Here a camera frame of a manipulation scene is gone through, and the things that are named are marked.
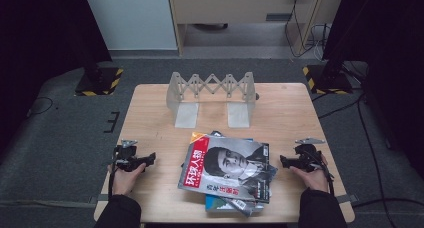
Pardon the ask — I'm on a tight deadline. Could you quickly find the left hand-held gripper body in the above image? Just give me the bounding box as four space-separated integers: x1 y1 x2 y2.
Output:
113 138 148 173

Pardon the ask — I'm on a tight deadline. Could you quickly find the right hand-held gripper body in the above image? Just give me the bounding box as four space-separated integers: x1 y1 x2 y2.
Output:
291 137 326 173

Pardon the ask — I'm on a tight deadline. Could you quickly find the portrait cover magazine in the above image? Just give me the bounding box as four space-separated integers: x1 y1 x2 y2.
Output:
177 131 271 204

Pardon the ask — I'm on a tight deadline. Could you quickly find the thick blue book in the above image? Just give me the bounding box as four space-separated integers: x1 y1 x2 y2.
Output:
204 193 266 213

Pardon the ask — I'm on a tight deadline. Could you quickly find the grey expandable book rack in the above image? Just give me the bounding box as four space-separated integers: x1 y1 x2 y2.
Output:
165 71 259 129

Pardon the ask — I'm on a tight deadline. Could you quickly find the person's right hand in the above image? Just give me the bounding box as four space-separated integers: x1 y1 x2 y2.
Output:
289 154 329 193

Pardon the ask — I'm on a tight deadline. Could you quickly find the person's left hand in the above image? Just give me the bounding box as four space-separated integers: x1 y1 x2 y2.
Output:
107 163 148 196

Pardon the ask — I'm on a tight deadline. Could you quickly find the grey tape piece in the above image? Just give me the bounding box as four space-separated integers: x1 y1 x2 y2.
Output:
89 193 113 205
334 193 360 205

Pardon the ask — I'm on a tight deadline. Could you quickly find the striped black stand base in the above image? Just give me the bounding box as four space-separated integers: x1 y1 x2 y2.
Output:
302 59 354 96
74 62 125 97

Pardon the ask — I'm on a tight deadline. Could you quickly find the white cabinet panel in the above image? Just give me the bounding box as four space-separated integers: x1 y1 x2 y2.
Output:
81 0 178 51

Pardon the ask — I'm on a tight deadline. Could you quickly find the dark curtain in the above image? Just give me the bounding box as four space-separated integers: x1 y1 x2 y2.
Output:
0 0 113 156
322 0 424 171

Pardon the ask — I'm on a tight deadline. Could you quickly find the wooden desk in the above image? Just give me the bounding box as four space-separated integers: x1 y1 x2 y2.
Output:
167 0 346 57

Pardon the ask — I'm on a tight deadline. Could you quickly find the left hand-held gripper black cable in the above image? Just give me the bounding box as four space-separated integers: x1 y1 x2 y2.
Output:
107 146 123 201

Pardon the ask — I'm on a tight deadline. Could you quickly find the hand-held gripper black cable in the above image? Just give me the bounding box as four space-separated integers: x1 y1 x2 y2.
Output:
311 150 336 197
107 146 123 201

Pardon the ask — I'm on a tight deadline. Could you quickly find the right hand-held gripper black cable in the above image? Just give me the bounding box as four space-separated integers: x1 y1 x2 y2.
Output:
311 150 336 197

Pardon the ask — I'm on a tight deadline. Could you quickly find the short black floor cable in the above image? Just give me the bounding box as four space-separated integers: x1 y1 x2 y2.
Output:
317 94 365 120

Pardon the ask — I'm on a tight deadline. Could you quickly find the long black floor cable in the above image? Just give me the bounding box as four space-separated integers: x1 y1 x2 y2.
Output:
352 97 424 228

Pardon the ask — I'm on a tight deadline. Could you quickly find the thin looped floor cable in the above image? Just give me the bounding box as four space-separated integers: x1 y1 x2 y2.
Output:
27 96 54 118

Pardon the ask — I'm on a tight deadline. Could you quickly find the white cable bundle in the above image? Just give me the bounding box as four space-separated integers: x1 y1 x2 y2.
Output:
310 23 332 62

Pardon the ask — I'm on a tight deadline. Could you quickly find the black hanging cable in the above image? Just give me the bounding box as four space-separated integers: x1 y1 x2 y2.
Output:
284 0 321 58

